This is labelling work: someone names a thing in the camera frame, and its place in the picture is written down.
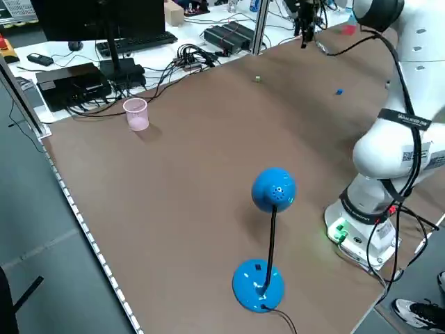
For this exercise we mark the blue desk lamp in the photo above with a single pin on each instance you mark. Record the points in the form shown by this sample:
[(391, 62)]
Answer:
[(274, 189)]

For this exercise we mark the black keyboard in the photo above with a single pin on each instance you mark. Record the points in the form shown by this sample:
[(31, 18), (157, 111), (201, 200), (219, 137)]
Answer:
[(146, 40)]

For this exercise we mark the brown cardboard box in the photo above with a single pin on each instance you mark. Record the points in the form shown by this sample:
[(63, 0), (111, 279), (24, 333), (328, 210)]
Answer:
[(173, 14)]

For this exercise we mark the person's shoe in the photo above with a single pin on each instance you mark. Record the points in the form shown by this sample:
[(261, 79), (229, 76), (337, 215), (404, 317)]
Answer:
[(417, 311)]

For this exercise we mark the black handheld device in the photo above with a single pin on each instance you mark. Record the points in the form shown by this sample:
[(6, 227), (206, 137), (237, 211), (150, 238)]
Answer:
[(40, 59)]

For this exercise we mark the black usb hub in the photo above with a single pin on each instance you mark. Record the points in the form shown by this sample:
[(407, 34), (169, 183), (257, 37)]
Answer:
[(189, 59)]

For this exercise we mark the green magnetic cube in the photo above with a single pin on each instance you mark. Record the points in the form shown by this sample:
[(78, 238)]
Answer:
[(258, 79)]

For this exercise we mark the red foam cube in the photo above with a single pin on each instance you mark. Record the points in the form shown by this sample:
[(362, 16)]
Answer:
[(349, 30)]

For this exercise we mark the black computer monitor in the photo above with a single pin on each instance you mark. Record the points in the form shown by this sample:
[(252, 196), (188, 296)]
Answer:
[(97, 17)]

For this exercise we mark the black finned power supply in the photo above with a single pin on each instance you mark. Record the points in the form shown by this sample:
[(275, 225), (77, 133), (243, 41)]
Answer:
[(222, 38), (243, 31)]

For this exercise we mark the pink plastic cup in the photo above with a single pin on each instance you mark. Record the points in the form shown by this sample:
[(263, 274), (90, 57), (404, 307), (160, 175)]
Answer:
[(137, 120)]

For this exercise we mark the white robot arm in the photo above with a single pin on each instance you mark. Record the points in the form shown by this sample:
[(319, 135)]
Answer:
[(382, 156)]

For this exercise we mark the black computer mouse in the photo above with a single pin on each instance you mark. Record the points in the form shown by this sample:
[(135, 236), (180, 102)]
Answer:
[(74, 45)]

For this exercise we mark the aluminium frame bar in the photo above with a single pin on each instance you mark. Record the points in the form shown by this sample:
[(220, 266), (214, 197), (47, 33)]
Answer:
[(26, 104)]

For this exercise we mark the aluminium profile post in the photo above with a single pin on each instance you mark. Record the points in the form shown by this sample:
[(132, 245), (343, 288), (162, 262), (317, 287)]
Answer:
[(261, 24)]

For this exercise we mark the black electronics box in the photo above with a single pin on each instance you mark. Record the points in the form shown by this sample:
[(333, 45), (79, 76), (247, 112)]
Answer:
[(69, 87)]

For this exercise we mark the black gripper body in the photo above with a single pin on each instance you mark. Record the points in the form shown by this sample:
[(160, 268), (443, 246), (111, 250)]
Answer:
[(307, 8)]

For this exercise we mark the red emergency stop button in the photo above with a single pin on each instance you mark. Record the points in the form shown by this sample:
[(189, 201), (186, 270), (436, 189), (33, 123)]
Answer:
[(4, 43)]

